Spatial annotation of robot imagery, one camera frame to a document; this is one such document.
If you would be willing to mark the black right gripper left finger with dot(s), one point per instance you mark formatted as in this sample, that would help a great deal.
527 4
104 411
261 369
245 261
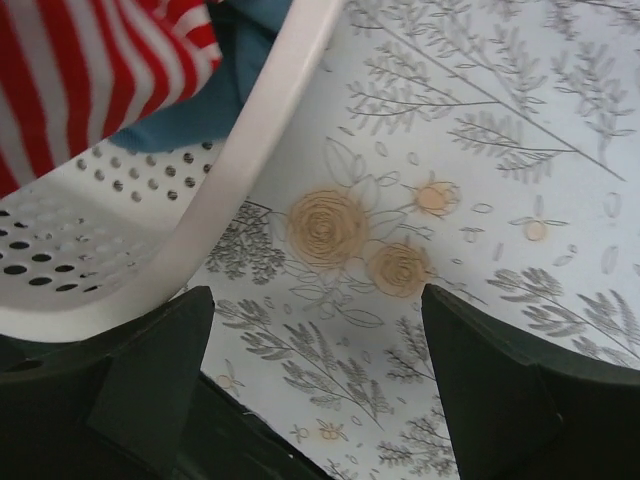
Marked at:
133 403

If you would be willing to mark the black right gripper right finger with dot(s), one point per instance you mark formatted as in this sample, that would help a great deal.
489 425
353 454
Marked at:
519 407

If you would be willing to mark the white oval perforated basket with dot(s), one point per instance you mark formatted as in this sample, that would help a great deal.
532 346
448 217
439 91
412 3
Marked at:
111 235

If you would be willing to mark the red white striped tank top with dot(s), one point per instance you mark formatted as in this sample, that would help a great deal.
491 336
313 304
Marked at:
75 72

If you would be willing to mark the blue garment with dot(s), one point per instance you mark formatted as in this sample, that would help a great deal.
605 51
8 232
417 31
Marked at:
246 32

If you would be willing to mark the floral table mat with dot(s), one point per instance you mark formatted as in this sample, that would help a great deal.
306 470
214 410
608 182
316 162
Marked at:
490 148

